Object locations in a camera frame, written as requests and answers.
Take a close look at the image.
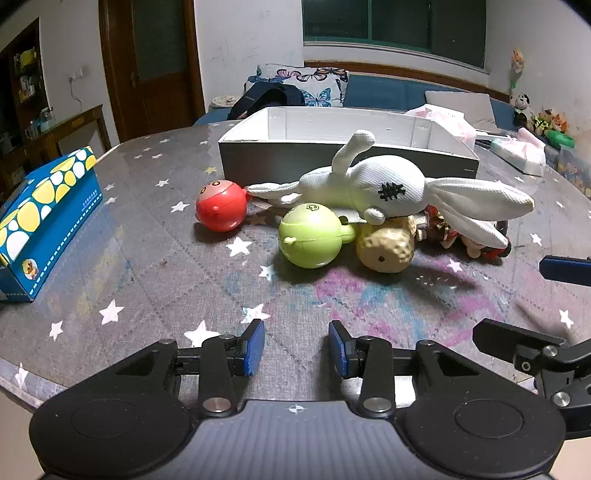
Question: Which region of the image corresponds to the grey star-print tablecloth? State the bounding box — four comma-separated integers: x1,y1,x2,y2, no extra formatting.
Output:
0,121,591,416

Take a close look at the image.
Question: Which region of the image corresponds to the pink white tissue pack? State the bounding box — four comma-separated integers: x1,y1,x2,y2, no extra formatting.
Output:
489,128,546,177

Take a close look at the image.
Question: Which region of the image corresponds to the panda plush toy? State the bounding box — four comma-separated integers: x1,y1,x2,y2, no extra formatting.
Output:
512,92,536,127

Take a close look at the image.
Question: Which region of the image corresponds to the white plush rabbit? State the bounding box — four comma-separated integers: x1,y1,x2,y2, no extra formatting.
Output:
245,130,535,247

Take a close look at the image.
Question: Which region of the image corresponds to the green ball toy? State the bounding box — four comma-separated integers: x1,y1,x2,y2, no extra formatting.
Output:
278,203,357,269

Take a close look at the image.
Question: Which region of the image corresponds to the white cardboard box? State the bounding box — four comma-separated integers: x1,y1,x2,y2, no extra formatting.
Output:
218,107,481,185

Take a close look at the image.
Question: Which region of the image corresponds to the brown wooden door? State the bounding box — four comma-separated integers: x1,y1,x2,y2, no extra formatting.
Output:
99,0,206,141

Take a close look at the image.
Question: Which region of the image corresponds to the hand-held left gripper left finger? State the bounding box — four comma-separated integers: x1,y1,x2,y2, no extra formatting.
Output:
105,319,267,418

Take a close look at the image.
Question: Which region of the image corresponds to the dark wooden shelf cabinet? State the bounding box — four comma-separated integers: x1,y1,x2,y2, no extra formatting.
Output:
0,18,47,153

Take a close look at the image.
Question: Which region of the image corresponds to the pink plastic bag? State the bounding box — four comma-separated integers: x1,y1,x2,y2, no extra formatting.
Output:
405,104,478,141

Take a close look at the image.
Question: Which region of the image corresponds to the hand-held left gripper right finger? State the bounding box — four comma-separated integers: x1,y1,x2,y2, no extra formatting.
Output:
328,320,491,418

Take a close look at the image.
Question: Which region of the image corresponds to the green plastic toy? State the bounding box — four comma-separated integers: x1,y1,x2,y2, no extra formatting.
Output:
546,130,576,149

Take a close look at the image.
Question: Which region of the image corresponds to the yellow green plush toy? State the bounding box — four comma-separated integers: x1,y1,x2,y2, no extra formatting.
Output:
531,109,555,136

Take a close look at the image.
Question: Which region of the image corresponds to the white cushion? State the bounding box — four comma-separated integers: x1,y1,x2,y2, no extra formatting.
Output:
425,90,497,127

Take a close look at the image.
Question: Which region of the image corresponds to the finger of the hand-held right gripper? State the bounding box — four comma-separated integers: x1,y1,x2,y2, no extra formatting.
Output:
539,256,591,288
472,318,591,416

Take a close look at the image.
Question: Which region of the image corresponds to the butterfly print pillow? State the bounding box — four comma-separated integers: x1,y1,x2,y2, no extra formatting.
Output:
244,65,350,108

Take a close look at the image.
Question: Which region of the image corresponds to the red ball toy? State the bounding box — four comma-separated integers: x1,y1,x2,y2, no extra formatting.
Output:
195,179,252,232

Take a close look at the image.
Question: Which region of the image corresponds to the dark blue backpack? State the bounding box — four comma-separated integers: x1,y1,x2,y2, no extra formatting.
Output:
228,84,305,120

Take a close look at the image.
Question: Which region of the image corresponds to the yellow wall toy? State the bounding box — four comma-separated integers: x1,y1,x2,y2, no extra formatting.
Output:
510,48,527,93

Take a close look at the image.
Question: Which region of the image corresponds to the clear plastic storage box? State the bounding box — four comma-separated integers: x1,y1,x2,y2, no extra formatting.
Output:
556,148,591,199

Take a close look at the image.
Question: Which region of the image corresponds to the green framed window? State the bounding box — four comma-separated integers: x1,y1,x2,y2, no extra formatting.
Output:
302,0,490,70

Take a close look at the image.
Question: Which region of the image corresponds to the blue spotted tissue box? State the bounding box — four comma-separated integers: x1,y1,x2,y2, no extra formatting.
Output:
0,147,102,303

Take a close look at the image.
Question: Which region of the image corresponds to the wooden side desk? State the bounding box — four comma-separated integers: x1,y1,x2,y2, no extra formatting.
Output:
39,105,112,160

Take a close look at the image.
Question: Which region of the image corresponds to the tan peanut toy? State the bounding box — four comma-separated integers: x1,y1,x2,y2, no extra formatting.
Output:
355,216,415,274

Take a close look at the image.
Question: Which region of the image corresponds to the black-haired doll figure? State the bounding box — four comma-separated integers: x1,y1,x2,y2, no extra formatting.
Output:
413,205,512,261

